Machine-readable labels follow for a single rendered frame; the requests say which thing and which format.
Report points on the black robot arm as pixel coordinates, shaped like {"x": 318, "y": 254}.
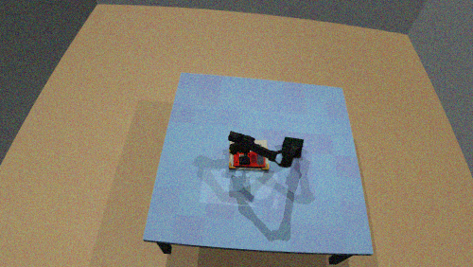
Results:
{"x": 246, "y": 143}

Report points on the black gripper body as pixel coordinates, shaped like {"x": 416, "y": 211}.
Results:
{"x": 244, "y": 160}

